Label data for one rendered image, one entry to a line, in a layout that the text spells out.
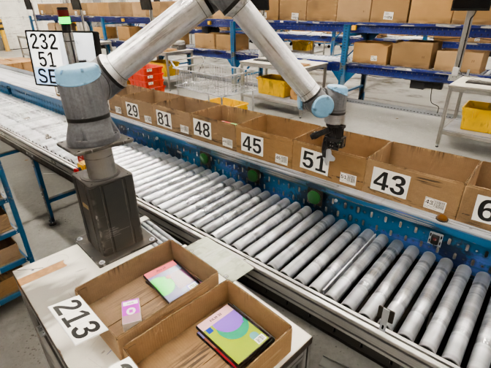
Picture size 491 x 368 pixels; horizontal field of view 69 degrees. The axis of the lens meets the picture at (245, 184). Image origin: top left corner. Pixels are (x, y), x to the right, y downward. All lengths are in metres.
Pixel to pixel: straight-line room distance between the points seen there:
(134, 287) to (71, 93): 0.71
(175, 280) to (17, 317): 1.48
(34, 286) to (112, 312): 0.36
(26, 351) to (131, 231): 1.09
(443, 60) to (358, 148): 4.03
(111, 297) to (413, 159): 1.47
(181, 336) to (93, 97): 0.85
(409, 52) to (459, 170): 4.28
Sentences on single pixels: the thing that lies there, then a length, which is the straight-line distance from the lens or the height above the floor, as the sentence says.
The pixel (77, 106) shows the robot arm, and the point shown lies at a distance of 1.38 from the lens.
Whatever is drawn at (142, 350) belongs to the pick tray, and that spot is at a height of 0.79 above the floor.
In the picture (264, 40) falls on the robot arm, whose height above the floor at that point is 1.55.
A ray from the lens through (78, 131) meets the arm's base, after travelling 1.40.
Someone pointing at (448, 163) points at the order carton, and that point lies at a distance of 1.90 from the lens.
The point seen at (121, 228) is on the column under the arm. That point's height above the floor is 0.86.
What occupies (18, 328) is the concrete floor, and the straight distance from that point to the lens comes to 2.60.
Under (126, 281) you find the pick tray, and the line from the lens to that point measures 1.42.
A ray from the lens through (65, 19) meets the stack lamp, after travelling 2.09.
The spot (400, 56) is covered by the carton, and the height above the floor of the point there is 0.94.
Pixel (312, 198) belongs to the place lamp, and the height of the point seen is 0.81.
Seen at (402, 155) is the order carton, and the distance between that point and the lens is 1.94.
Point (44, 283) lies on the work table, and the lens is 1.57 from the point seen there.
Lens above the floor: 1.67
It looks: 27 degrees down
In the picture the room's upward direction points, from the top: 1 degrees counter-clockwise
